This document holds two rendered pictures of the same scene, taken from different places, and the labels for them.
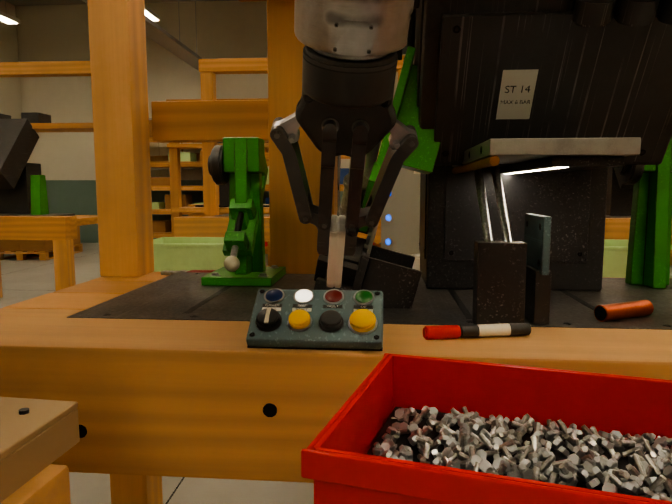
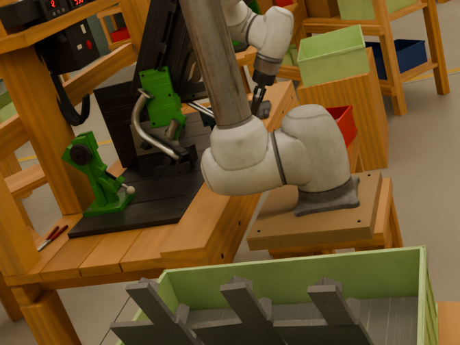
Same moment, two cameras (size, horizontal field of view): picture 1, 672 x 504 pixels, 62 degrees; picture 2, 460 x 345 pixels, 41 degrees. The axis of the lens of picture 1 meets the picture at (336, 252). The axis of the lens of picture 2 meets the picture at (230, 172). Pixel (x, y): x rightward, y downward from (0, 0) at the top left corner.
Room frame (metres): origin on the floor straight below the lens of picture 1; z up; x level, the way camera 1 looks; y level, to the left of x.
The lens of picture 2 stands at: (0.08, 2.00, 1.67)
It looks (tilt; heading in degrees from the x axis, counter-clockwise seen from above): 21 degrees down; 287
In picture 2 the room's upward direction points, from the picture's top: 18 degrees counter-clockwise
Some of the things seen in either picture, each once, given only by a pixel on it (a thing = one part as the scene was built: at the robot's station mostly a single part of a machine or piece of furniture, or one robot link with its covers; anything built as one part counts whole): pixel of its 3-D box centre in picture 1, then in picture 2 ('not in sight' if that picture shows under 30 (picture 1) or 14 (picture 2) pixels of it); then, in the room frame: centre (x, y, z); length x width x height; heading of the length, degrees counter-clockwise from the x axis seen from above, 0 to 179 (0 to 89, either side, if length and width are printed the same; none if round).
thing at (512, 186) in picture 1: (504, 191); (142, 112); (1.05, -0.31, 1.07); 0.30 x 0.18 x 0.34; 85
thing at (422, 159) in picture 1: (412, 125); (162, 94); (0.86, -0.11, 1.17); 0.13 x 0.12 x 0.20; 85
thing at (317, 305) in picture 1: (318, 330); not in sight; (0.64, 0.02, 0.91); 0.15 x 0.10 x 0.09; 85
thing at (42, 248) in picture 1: (40, 242); not in sight; (9.03, 4.78, 0.22); 1.20 x 0.81 x 0.44; 179
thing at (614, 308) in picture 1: (624, 310); not in sight; (0.75, -0.39, 0.91); 0.09 x 0.02 x 0.02; 115
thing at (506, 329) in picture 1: (477, 330); not in sight; (0.65, -0.17, 0.91); 0.13 x 0.02 x 0.02; 99
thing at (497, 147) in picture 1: (520, 160); (189, 93); (0.81, -0.26, 1.11); 0.39 x 0.16 x 0.03; 175
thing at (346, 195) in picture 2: not in sight; (326, 185); (0.30, 0.38, 0.91); 0.22 x 0.18 x 0.06; 89
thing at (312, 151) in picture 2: not in sight; (311, 145); (0.31, 0.40, 1.05); 0.18 x 0.16 x 0.22; 9
